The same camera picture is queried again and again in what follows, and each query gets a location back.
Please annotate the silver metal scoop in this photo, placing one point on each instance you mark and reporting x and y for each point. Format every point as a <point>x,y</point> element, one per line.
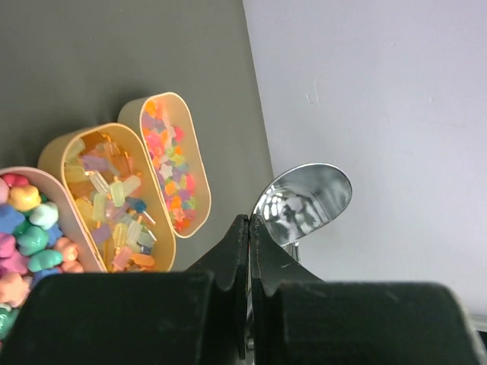
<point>301,201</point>

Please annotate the orange tray of star candies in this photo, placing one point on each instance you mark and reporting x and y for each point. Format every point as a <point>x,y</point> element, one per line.
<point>165,126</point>

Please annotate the yellow tray of popsicle candies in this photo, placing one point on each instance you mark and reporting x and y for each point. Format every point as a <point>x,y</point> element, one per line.
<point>115,198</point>

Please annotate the pink tray of block candies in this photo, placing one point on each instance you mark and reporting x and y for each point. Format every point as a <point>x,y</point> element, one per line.
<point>41,235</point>

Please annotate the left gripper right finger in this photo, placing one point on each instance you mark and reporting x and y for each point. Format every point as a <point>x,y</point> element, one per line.
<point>278,285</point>

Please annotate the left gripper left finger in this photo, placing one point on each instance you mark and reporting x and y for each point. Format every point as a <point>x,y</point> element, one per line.
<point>222,336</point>

